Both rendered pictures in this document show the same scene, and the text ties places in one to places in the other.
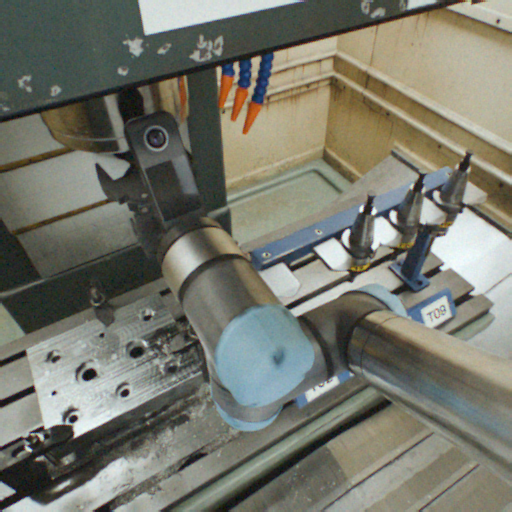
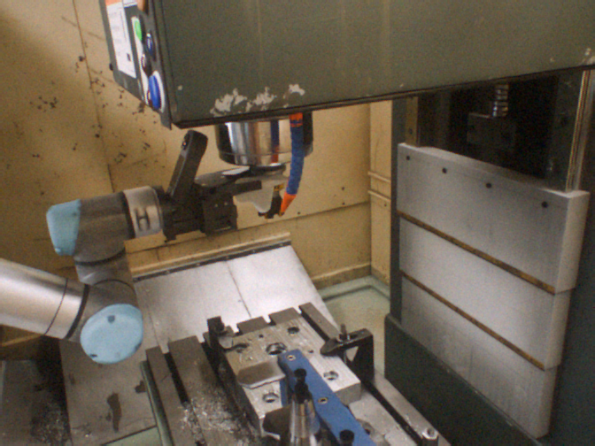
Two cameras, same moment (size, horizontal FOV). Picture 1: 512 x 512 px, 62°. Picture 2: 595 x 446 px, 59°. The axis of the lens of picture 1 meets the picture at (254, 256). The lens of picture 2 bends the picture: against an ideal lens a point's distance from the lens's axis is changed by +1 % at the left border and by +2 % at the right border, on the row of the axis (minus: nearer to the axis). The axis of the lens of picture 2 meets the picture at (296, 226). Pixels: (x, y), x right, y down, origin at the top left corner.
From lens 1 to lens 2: 90 cm
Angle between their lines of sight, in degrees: 78
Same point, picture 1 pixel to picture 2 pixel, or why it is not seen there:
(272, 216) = not seen: outside the picture
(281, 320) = (67, 209)
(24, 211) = (410, 261)
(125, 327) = (317, 364)
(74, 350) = (297, 339)
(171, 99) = (231, 141)
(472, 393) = not seen: outside the picture
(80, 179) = (447, 270)
